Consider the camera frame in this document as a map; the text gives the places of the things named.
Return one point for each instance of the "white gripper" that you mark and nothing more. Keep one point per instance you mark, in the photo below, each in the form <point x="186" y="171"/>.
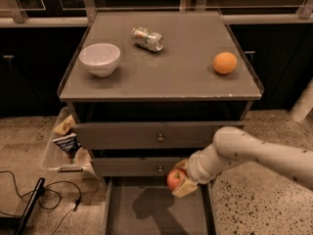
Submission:
<point x="195" y="169"/>

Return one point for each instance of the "red apple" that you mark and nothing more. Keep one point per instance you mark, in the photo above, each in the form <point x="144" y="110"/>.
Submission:
<point x="174" y="177"/>

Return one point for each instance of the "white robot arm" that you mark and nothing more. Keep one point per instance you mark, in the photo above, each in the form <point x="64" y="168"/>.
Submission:
<point x="231" y="146"/>

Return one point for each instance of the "brass middle drawer knob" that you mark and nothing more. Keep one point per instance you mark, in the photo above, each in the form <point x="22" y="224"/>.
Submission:
<point x="159" y="169"/>

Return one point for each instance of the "brass drawer knob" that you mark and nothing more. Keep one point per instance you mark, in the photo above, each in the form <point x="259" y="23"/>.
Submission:
<point x="160" y="138"/>
<point x="159" y="169"/>

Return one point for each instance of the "grey top drawer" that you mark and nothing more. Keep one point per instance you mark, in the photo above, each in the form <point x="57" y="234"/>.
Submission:
<point x="143" y="135"/>

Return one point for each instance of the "brass top drawer knob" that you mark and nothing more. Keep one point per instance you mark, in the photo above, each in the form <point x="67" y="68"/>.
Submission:
<point x="160" y="138"/>

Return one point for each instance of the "grey open bottom drawer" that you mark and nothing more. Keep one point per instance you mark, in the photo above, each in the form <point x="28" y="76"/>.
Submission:
<point x="145" y="206"/>

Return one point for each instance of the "grey middle drawer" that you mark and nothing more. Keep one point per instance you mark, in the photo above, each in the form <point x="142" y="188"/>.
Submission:
<point x="133" y="166"/>

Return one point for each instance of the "grey drawer cabinet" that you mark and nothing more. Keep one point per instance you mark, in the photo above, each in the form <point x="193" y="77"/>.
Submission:
<point x="177" y="83"/>

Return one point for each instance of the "orange fruit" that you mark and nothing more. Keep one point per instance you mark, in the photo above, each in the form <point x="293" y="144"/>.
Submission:
<point x="225" y="63"/>

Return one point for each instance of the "dark blue snack bag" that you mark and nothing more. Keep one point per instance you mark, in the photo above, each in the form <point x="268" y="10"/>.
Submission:
<point x="68" y="144"/>

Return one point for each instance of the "tan snack packet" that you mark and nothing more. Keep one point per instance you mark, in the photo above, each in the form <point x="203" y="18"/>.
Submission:
<point x="66" y="126"/>

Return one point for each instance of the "clear plastic storage bin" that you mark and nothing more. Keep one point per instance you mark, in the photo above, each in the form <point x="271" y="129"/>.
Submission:
<point x="56" y="160"/>

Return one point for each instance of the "crushed soda can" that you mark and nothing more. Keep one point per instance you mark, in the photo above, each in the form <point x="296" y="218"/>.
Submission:
<point x="147" y="38"/>

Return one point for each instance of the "white ceramic bowl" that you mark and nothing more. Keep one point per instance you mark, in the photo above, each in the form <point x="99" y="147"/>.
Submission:
<point x="100" y="59"/>

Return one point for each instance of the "black bar on floor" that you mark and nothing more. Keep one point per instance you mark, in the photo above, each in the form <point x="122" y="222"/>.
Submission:
<point x="29" y="206"/>

